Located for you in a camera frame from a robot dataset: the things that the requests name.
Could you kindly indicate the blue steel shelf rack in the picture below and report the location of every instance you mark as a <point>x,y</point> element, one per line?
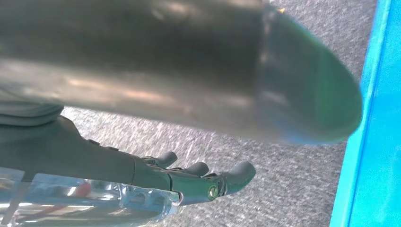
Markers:
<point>376,125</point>

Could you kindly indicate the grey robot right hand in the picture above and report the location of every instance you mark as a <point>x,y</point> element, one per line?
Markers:
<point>156,62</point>

